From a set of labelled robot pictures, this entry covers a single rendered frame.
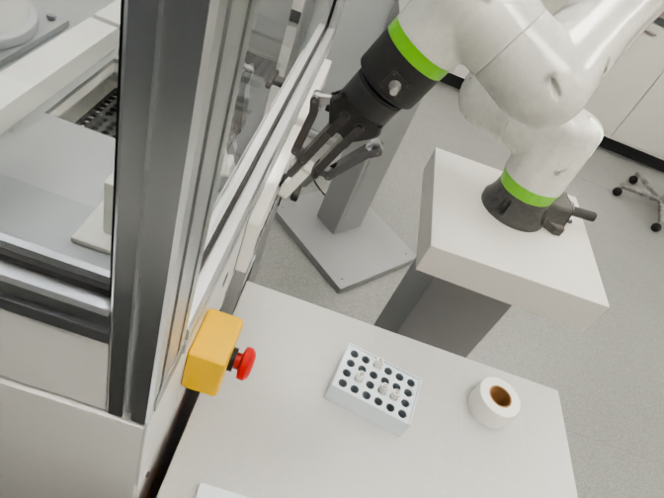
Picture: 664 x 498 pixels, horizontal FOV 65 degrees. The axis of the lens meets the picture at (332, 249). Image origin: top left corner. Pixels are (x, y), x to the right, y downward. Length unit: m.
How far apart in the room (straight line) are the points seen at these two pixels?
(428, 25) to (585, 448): 1.76
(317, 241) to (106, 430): 1.61
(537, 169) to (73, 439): 0.89
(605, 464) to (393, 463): 1.46
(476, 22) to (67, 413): 0.56
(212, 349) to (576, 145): 0.76
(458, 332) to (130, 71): 1.16
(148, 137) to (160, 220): 0.05
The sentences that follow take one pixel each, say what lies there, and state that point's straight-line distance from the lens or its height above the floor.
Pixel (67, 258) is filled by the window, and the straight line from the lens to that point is 0.40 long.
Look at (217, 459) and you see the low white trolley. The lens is 0.71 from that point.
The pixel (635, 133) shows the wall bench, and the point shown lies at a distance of 4.32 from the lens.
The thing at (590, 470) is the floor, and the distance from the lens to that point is 2.11.
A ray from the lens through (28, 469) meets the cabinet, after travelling 0.73.
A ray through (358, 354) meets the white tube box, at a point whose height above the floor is 0.79.
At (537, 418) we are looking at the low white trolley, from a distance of 0.96.
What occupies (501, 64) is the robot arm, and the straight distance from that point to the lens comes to 0.63.
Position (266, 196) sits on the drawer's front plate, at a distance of 0.77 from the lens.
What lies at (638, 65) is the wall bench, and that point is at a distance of 4.09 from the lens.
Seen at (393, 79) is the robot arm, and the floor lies 1.16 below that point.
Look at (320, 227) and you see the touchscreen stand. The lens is 2.14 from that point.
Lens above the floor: 1.41
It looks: 42 degrees down
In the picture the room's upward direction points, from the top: 25 degrees clockwise
